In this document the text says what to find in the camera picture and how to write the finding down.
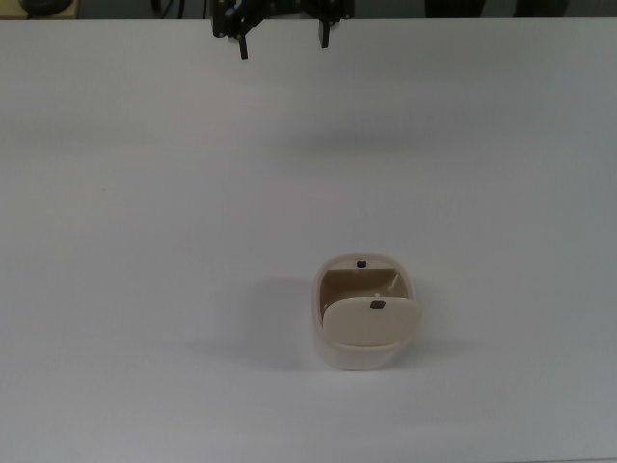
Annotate beige trash can lid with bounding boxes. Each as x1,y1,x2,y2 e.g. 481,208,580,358
321,295,426,350

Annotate small beige trash can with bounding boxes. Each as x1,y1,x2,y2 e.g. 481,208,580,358
311,251,416,373

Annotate black object on desk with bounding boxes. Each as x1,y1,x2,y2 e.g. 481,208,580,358
18,0,74,14

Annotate wooden desk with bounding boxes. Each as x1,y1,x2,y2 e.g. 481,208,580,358
0,0,79,21

